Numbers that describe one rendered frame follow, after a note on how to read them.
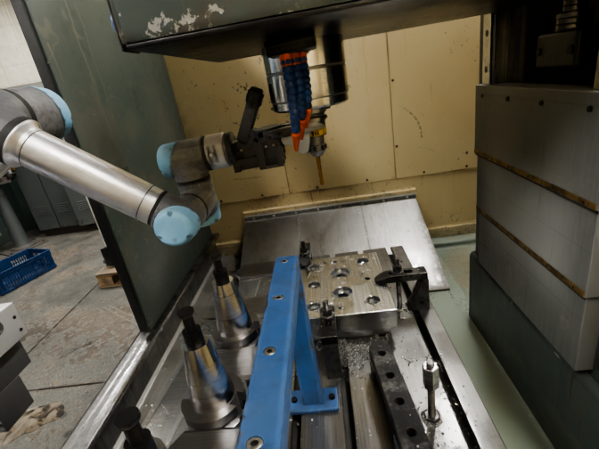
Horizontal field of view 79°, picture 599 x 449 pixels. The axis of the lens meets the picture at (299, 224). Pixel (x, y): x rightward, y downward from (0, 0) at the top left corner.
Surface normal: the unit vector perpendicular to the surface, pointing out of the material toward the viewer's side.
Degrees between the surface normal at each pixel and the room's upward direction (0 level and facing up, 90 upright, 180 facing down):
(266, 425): 0
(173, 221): 90
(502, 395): 0
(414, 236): 24
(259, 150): 90
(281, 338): 0
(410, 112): 90
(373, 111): 90
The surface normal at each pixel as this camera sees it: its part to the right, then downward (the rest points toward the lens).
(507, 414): -0.16, -0.92
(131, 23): -0.04, 0.38
